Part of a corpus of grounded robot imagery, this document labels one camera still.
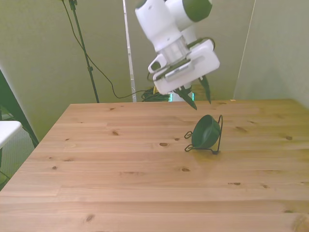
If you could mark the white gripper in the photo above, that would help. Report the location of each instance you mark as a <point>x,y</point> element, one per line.
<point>205,62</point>

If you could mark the dark green bowl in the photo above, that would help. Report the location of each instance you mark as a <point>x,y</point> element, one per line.
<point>205,133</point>

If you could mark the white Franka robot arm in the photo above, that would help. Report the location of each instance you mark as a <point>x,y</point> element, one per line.
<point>159,21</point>

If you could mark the white unit with teal lights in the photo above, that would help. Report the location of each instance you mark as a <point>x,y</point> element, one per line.
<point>178,97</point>

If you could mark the white vertical pole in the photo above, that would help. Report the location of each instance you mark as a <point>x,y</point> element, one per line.
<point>130,60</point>

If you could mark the black tripod stand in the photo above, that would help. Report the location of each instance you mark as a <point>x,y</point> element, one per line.
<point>90,69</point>

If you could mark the white folding table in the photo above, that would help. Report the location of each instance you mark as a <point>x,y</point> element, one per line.
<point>8,131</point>

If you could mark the black metal frame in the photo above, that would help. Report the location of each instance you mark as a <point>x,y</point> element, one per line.
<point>17,108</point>

